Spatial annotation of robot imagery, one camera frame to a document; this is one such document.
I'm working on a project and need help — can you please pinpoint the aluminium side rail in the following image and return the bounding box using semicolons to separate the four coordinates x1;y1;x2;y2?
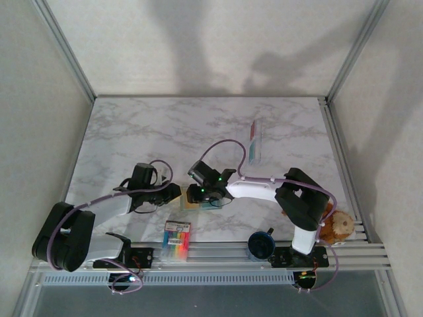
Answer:
317;98;381;245

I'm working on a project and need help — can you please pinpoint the grey slotted cable duct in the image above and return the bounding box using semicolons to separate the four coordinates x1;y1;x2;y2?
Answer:
38;272;297;287

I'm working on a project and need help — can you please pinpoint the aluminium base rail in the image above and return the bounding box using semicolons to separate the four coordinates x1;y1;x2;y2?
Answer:
31;242;394;272

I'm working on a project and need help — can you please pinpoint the highlighter marker pack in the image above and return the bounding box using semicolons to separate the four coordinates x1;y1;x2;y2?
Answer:
160;220;192;264

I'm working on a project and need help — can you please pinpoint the dark blue mug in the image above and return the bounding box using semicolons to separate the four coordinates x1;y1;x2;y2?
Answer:
247;227;276;262

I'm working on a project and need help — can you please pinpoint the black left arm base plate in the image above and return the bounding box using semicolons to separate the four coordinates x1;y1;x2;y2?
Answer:
93;247;155;269

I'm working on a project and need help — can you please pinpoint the brown plush toy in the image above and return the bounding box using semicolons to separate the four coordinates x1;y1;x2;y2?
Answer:
280;203;356;245

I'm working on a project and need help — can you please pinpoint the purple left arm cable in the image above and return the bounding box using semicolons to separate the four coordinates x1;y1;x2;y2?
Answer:
48;160;176;295

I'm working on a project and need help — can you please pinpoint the aluminium frame post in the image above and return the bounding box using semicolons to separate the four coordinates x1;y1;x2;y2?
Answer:
325;0;391;104
31;0;97;102

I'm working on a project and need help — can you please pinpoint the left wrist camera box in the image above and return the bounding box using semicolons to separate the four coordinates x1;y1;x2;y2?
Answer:
131;162;166;186

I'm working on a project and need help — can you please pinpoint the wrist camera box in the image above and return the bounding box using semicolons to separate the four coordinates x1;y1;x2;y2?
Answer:
131;162;166;186
187;160;217;185

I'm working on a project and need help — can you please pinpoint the clear acrylic card stand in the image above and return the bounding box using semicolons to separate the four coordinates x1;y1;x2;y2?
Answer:
247;118;266;165

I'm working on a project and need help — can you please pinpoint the teal VIP credit card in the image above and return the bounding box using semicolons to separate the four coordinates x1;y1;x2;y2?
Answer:
249;139;261;163

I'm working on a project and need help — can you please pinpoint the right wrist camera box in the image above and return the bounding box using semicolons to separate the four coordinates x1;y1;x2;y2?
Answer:
187;160;217;185

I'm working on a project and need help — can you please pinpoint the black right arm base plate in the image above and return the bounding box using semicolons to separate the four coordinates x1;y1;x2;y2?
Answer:
270;246;330;269

